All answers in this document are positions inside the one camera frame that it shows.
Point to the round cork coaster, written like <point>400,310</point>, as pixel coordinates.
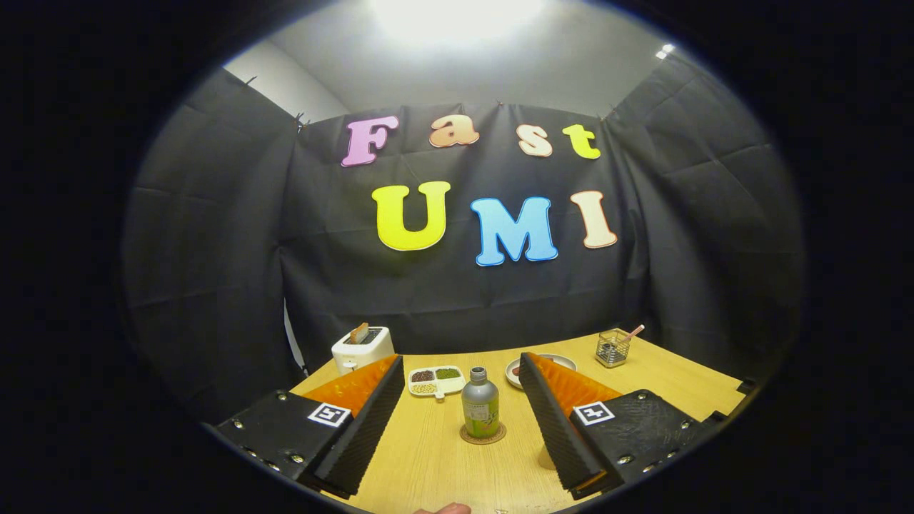
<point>499,434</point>

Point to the white round plate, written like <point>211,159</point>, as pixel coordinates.
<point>510,378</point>

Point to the white toaster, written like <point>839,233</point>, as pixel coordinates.
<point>360,355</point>

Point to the wooden table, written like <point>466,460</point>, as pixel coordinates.
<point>428,464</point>

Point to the pink stick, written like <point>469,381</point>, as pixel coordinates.
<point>635,330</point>

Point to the small ceiling spotlight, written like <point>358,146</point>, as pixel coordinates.
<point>665,51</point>

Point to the toast slice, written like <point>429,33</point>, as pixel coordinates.
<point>360,333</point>

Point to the white divided bean dish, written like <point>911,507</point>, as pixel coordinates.
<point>437,390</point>

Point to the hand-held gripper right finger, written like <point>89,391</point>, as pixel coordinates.
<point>557,428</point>

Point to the silver green juice bottle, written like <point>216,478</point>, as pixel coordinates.
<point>480,407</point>

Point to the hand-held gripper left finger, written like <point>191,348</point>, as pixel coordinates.
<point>364,435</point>

